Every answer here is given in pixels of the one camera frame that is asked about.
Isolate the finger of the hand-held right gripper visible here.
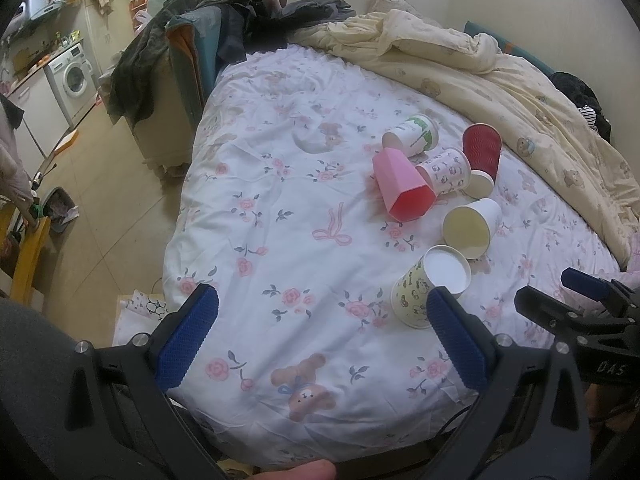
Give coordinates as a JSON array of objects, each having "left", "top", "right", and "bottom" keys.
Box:
[
  {"left": 514, "top": 285, "right": 588, "bottom": 347},
  {"left": 560, "top": 268, "right": 640, "bottom": 313}
]

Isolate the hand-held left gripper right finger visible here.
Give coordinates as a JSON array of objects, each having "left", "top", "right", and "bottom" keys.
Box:
[{"left": 426, "top": 285, "right": 593, "bottom": 480}]

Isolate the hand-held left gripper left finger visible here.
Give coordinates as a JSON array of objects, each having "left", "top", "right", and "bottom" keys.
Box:
[{"left": 70, "top": 283, "right": 227, "bottom": 480}]

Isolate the yellow patterned paper cup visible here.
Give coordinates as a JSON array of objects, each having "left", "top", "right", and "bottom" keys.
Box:
[{"left": 390, "top": 245, "right": 472, "bottom": 330}]

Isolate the plain white paper cup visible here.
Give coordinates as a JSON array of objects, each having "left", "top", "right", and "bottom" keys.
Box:
[{"left": 442, "top": 198, "right": 502, "bottom": 260}]

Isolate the pink plastic cup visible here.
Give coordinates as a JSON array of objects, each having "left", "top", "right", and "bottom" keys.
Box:
[{"left": 372, "top": 147, "right": 437, "bottom": 222}]

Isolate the red ribbed paper cup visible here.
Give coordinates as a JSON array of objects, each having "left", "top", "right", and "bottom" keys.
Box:
[{"left": 461, "top": 124, "right": 502, "bottom": 199}]

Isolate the pink print white paper cup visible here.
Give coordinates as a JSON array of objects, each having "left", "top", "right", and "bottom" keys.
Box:
[{"left": 414, "top": 147, "right": 472, "bottom": 197}]

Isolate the green print white paper cup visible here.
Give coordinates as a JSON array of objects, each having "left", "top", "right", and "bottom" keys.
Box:
[{"left": 382, "top": 113, "right": 439, "bottom": 158}]

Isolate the person's left hand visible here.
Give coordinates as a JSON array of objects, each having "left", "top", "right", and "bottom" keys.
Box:
[{"left": 254, "top": 460, "right": 337, "bottom": 480}]

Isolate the patterned white paper bag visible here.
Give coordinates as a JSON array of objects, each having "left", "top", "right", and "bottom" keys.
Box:
[{"left": 116, "top": 287, "right": 177, "bottom": 347}]

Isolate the floral white bed sheet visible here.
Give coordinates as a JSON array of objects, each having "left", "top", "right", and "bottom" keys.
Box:
[{"left": 162, "top": 42, "right": 632, "bottom": 461}]

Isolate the yellow stool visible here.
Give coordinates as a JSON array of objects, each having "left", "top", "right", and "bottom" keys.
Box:
[{"left": 0, "top": 199, "right": 52, "bottom": 306}]

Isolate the grey trash bin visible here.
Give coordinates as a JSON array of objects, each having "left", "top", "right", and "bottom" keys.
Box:
[{"left": 42, "top": 187, "right": 80, "bottom": 234}]

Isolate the black garment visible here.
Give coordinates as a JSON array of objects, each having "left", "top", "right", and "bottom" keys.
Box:
[{"left": 550, "top": 71, "right": 614, "bottom": 142}]

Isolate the cream bear print blanket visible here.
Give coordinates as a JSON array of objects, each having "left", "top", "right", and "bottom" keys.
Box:
[{"left": 295, "top": 0, "right": 640, "bottom": 267}]

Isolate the upholstered chair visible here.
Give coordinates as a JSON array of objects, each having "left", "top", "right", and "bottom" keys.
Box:
[{"left": 129, "top": 10, "right": 227, "bottom": 173}]

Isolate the pink garment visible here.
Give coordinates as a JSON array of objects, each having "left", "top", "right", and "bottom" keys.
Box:
[{"left": 0, "top": 94, "right": 34, "bottom": 207}]

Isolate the teal pillow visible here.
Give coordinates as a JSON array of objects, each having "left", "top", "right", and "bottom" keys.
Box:
[{"left": 462, "top": 20, "right": 557, "bottom": 80}]

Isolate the white kitchen cabinet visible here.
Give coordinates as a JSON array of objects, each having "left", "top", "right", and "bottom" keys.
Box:
[{"left": 0, "top": 67, "right": 72, "bottom": 162}]

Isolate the white washing machine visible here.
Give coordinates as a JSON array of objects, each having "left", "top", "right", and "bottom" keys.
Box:
[{"left": 44, "top": 42, "right": 100, "bottom": 129}]

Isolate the pile of dark clothes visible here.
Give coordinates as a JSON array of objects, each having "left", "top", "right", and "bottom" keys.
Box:
[{"left": 107, "top": 0, "right": 357, "bottom": 126}]

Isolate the range hood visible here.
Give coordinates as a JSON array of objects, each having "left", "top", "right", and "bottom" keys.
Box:
[{"left": 19, "top": 0, "right": 67, "bottom": 22}]

